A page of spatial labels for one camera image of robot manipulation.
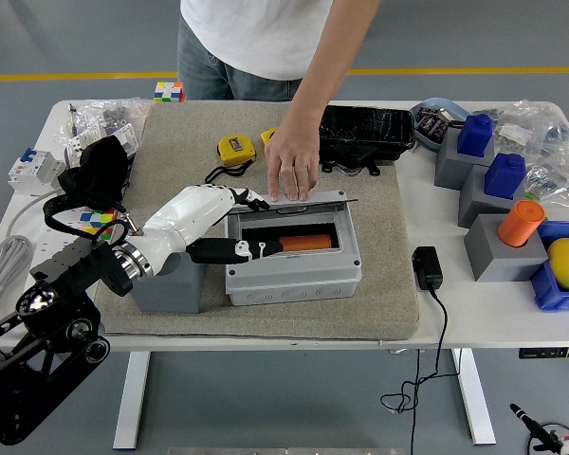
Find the person's left hand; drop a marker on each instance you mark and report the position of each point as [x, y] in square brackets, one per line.
[294, 156]

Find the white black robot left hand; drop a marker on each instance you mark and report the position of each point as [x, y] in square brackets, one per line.
[180, 218]

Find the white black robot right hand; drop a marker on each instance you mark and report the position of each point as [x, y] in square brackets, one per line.
[530, 424]

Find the orange cylinder battery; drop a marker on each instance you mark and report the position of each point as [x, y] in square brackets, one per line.
[308, 242]
[519, 223]

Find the grey junction box clear lid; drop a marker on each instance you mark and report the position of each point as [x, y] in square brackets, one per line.
[294, 289]

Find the person's left forearm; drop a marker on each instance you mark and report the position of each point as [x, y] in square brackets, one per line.
[332, 61]

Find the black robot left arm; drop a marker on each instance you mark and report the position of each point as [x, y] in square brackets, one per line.
[42, 351]

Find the white table leg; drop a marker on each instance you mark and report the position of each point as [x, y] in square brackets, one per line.
[130, 403]
[474, 403]

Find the black table control panel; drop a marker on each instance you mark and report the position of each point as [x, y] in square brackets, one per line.
[540, 352]

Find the grey block with round hole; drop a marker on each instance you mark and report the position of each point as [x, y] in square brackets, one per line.
[170, 294]

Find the black plastic tray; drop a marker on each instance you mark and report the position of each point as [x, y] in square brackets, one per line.
[370, 125]

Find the white printed package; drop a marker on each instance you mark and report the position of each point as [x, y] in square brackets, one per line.
[123, 135]

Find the white power strip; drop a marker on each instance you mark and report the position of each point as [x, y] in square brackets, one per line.
[57, 241]

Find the white-faced colourful puzzle cube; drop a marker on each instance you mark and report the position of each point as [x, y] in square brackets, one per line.
[168, 92]

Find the blue plastic bin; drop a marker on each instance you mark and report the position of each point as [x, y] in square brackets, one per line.
[550, 294]

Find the person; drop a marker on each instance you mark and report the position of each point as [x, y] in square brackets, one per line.
[256, 28]

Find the clear bags of screws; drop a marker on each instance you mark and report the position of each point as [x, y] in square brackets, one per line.
[99, 111]

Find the grey-brown mat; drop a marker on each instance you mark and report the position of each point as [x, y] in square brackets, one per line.
[265, 322]

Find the dark printed packet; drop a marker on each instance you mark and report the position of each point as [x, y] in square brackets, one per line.
[431, 124]

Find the metal screwdriver tool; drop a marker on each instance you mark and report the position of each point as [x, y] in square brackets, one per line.
[71, 118]

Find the light blue bowl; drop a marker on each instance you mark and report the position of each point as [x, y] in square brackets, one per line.
[436, 101]

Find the white circuit breaker blue lever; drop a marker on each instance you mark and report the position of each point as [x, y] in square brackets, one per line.
[33, 168]

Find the grey block holder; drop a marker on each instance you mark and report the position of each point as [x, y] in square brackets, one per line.
[493, 260]
[450, 166]
[474, 199]

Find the blue bottle-shaped block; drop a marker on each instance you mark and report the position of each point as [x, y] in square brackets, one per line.
[502, 177]
[474, 137]

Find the clear bag of parts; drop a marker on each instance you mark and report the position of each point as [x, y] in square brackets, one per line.
[559, 180]
[526, 123]

